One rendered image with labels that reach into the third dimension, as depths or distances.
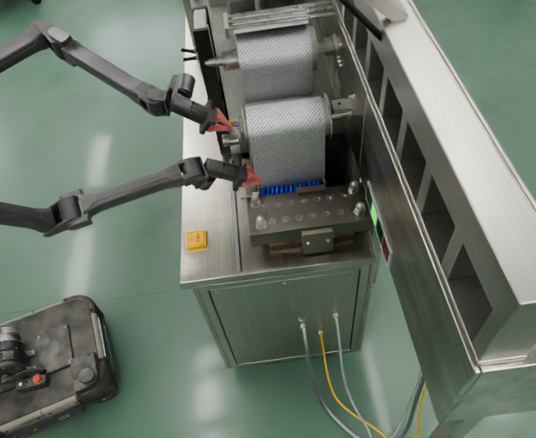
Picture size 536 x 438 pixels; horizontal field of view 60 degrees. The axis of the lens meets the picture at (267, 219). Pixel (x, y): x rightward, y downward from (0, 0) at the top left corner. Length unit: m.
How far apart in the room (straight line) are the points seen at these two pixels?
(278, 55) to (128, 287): 1.67
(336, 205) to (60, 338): 1.49
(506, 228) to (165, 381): 1.96
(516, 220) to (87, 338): 2.01
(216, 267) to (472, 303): 0.92
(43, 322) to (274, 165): 1.49
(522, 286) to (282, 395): 1.75
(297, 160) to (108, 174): 2.07
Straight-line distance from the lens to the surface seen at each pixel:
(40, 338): 2.47
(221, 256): 1.59
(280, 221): 1.48
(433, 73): 0.98
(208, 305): 1.71
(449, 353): 0.94
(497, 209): 0.75
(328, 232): 1.47
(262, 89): 1.61
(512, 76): 4.04
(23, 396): 2.41
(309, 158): 1.52
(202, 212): 1.72
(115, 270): 2.84
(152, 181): 1.45
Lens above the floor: 2.20
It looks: 52 degrees down
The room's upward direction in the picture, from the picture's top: 8 degrees counter-clockwise
